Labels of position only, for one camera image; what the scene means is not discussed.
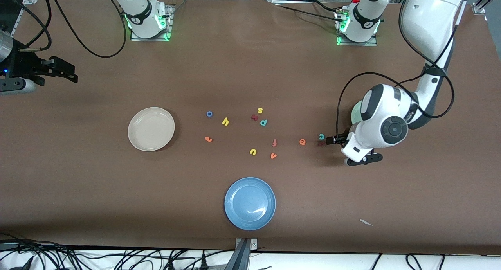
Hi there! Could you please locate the green plate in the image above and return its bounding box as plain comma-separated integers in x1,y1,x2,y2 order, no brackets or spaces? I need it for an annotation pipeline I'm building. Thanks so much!
351,101,363,125

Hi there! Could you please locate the beige plate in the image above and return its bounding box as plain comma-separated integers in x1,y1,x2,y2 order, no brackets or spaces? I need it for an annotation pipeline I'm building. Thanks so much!
128,107,175,152

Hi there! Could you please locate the blue plate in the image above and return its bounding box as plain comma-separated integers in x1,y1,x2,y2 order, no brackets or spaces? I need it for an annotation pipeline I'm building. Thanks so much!
224,177,276,231

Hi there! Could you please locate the brown paper table cover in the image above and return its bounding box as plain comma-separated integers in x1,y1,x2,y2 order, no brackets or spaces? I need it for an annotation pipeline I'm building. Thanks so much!
0,0,501,256

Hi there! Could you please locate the black right camera bracket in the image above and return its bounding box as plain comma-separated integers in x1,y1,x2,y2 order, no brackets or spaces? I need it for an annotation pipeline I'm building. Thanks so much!
0,78,25,91

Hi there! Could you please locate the black camera bracket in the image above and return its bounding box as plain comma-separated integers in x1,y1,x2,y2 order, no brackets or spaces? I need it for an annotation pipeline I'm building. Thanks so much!
348,153,383,167
0,78,25,91

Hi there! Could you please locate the long black right arm cable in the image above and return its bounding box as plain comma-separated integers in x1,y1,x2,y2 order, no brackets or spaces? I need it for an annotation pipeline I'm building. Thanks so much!
49,0,128,59

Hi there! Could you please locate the black left camera bracket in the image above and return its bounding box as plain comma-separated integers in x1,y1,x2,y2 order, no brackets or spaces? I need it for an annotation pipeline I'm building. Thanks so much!
348,153,383,167

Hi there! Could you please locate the short black right arm cable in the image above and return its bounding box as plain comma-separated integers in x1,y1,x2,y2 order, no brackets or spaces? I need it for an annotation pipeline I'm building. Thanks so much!
18,0,52,52

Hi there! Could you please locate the aluminium frame profile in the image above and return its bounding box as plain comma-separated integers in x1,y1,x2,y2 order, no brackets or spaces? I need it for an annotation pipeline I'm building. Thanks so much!
12,0,40,35
472,0,501,15

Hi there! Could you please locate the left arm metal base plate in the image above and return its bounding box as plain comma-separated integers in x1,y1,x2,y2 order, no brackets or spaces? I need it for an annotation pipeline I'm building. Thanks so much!
337,34,378,47

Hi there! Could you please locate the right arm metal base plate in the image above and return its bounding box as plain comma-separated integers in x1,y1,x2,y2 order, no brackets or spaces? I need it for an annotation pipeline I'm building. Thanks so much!
130,5,175,42

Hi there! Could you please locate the black base power cable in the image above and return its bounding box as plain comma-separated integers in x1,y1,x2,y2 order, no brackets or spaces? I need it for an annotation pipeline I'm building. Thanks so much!
272,0,345,24

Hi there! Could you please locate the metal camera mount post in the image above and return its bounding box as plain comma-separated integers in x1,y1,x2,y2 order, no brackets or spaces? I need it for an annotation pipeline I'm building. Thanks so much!
224,238,259,270

